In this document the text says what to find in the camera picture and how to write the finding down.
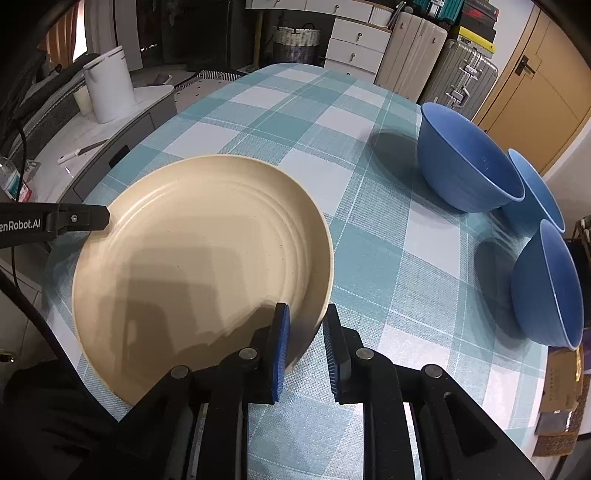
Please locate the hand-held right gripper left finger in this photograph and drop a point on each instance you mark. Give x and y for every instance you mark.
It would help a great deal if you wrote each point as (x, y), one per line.
(281, 350)

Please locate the cream plate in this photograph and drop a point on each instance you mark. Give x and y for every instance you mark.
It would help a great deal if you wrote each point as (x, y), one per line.
(194, 240)

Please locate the white side cabinet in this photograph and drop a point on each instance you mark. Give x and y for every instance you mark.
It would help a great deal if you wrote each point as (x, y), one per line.
(60, 180)

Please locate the light blue bowl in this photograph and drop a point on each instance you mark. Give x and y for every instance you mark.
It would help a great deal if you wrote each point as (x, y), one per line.
(540, 203)

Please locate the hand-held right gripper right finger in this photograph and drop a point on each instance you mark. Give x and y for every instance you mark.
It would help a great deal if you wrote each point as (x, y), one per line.
(330, 355)

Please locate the clear water bottle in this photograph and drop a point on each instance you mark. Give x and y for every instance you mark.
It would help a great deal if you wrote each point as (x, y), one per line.
(14, 182)

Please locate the white slatted box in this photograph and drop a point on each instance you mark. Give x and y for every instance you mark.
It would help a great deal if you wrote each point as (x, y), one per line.
(381, 16)

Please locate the teal suitcase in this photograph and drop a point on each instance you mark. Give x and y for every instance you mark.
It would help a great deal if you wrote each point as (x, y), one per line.
(443, 7)

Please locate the orange brown curtain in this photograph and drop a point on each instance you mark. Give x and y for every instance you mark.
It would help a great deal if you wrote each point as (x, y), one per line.
(69, 32)

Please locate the silver suitcase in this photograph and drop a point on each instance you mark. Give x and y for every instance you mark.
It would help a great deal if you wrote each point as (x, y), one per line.
(457, 74)

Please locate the printed cardboard box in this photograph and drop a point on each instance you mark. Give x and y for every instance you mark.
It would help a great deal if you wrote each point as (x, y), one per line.
(561, 383)

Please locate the person's black clothing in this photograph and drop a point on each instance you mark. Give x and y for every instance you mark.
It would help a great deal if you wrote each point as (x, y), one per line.
(46, 424)

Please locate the small cream cup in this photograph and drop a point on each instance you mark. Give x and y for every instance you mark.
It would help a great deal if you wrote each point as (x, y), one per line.
(84, 101)

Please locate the grey white woven basket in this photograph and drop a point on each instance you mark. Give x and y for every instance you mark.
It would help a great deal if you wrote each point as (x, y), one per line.
(295, 46)

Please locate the white drawer cabinet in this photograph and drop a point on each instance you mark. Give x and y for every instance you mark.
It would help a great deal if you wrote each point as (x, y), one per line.
(355, 41)

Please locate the tan wooden door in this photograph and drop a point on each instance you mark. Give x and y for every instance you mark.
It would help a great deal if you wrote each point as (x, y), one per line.
(545, 92)

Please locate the dark grey sofa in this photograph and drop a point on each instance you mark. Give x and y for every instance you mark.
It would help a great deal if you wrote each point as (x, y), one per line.
(51, 106)

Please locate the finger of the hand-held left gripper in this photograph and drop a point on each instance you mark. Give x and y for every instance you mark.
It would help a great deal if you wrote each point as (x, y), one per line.
(85, 217)

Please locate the cream suitcase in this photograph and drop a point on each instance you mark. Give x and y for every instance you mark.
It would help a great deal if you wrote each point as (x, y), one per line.
(406, 50)

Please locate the white kettle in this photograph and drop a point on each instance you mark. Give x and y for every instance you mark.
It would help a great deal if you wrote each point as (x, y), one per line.
(108, 87)

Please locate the black shoe box red logo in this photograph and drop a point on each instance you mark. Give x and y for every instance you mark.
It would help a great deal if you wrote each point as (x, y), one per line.
(480, 13)

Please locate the black white patterned floor mat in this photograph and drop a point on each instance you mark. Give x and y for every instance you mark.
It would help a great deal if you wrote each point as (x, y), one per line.
(203, 90)

